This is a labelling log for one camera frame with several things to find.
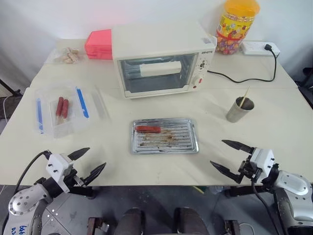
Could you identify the wooden stick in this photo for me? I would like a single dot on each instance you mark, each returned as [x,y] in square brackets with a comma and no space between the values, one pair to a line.
[244,96]

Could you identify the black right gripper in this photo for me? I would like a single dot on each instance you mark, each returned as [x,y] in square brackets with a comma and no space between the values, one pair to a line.
[248,170]

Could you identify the red sausage on stick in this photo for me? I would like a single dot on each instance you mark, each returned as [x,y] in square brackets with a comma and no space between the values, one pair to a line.
[59,106]
[65,109]

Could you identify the white power strip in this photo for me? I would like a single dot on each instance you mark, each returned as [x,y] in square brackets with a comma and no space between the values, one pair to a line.
[254,47]

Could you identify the yellow-lidded candy jar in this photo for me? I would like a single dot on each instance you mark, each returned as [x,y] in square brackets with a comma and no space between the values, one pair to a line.
[234,27]

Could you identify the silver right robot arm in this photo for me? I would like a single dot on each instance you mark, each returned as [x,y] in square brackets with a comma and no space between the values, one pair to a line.
[293,183]

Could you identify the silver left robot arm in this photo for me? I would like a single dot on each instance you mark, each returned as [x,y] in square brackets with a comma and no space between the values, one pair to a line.
[22,203]

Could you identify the metal cup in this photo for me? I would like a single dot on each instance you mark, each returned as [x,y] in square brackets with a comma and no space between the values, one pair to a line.
[238,112]

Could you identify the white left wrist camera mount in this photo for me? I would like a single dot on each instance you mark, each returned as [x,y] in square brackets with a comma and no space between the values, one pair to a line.
[57,165]

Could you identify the metal baking tray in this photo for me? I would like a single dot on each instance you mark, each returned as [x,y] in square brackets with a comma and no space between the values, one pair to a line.
[171,144]

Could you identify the cream toaster oven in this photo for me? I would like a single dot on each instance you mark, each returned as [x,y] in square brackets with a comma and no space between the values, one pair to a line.
[156,39]

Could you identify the black chair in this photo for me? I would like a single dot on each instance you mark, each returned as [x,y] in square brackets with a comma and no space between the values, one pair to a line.
[305,85]

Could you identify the black table clamp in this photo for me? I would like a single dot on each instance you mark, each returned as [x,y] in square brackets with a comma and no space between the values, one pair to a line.
[242,191]
[83,192]

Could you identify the clear container lid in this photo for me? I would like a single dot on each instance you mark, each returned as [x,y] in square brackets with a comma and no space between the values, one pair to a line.
[101,102]

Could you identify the clear bag of snacks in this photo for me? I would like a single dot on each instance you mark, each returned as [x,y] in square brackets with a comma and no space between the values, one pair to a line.
[69,55]

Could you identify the black stand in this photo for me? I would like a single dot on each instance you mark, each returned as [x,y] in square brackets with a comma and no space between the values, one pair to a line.
[9,89]

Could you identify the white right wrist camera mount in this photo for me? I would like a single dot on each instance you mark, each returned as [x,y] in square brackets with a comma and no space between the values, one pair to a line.
[262,157]

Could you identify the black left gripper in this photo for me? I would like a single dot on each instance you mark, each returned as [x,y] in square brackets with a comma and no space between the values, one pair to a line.
[72,180]

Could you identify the clear plastic container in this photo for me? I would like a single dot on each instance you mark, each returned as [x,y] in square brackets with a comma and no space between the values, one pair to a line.
[61,127]

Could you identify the pink box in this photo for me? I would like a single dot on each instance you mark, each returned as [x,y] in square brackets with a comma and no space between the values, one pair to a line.
[99,44]

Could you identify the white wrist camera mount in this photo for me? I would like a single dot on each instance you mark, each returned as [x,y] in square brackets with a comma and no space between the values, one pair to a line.
[57,165]
[262,157]

